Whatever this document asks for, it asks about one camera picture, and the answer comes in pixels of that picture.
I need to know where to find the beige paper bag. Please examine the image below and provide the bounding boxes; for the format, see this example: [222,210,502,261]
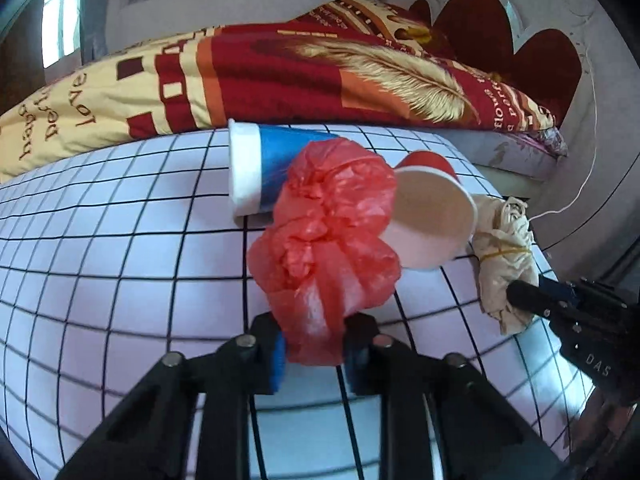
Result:
[471,194,539,336]

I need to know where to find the red plastic bag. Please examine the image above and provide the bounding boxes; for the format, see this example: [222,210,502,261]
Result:
[247,138,400,366]

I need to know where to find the person's right hand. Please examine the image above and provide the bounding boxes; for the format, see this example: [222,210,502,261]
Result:
[570,388,634,455]

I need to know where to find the bed with grey mattress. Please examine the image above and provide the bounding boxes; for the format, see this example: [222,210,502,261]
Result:
[433,129,559,200]

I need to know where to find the red white paper cup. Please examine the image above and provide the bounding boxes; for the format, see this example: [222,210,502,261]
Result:
[382,151,477,270]

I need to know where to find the white grid-pattern table cloth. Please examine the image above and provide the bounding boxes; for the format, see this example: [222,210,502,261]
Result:
[1,129,592,479]

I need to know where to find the red heart-shaped headboard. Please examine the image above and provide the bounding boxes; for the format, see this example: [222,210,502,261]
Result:
[409,0,582,126]

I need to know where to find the blue white paper cup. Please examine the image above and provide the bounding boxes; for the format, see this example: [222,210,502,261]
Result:
[228,119,335,217]

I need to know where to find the red yellow patterned quilt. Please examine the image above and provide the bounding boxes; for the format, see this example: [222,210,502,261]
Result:
[1,0,555,180]

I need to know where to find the small side window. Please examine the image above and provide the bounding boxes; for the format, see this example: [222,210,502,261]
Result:
[42,0,80,68]

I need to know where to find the white charging cable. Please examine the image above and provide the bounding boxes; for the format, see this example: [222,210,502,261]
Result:
[527,49,601,224]

